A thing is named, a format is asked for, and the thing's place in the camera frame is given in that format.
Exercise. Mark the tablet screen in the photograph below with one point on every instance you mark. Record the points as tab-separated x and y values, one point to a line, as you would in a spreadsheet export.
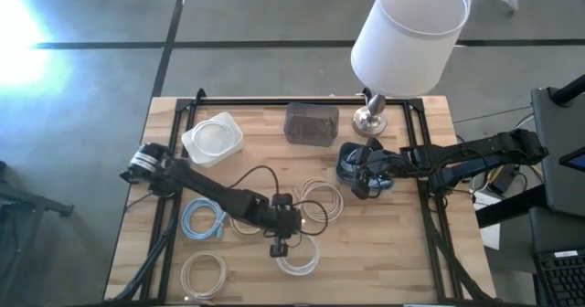
577	161

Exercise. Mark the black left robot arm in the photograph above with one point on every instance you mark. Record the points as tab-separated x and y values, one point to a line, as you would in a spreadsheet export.
205	188

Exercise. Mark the black power adapter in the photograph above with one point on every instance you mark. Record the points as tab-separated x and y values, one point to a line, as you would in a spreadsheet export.
503	179

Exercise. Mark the black laptop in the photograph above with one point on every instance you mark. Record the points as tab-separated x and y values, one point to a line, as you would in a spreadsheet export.
562	279

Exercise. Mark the black aluminium table frame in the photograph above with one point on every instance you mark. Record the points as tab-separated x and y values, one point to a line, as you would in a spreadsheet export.
256	101

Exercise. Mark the clear plastic bin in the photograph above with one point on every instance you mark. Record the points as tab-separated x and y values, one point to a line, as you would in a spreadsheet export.
311	126

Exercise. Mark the white plastic bin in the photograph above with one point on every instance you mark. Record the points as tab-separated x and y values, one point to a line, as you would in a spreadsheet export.
196	154

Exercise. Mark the blue plastic bin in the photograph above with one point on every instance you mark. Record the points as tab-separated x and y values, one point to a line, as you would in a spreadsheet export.
343	161

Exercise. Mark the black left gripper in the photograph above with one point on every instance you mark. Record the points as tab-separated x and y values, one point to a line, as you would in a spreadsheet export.
281	222

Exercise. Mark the white paper sheet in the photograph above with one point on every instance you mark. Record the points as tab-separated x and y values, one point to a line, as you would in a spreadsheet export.
491	236

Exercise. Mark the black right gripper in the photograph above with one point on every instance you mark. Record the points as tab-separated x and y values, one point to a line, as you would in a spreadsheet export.
379	165

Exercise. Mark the black pole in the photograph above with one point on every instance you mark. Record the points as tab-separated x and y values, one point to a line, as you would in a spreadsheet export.
571	92

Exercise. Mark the black floor stand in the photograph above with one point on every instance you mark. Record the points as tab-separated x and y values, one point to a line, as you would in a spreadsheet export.
45	204

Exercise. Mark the black support bar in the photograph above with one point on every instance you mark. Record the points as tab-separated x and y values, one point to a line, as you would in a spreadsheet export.
507	206

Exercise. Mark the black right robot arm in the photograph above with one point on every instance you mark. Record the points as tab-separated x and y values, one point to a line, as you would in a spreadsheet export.
480	154

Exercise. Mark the white shade silver table lamp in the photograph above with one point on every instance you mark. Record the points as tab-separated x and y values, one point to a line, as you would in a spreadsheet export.
407	37

